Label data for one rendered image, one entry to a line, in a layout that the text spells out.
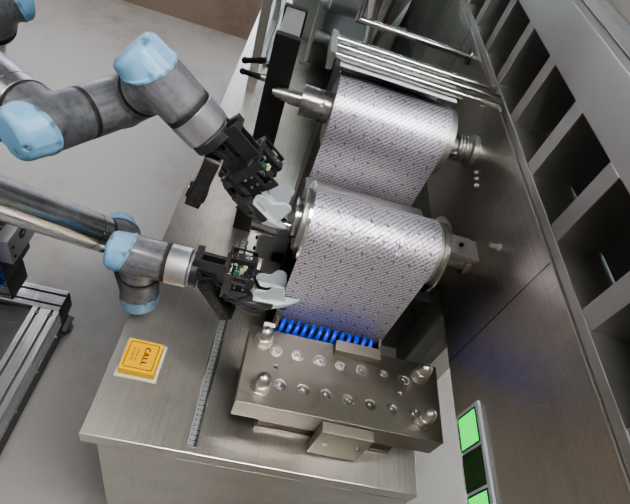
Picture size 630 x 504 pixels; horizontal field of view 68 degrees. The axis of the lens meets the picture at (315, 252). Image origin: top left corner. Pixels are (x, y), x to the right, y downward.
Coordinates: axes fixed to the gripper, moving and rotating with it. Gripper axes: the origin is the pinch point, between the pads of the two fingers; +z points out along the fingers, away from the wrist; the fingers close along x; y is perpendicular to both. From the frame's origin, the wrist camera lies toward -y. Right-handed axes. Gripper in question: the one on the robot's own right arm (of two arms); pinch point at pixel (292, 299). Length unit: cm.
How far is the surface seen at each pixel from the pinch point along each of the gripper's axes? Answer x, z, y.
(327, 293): -0.2, 5.9, 4.8
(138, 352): -9.5, -26.7, -16.6
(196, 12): 330, -95, -101
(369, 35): 76, 7, 23
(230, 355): -4.4, -8.6, -19.0
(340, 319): -0.3, 10.9, -2.4
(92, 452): -3, -44, -109
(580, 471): -36, 30, 30
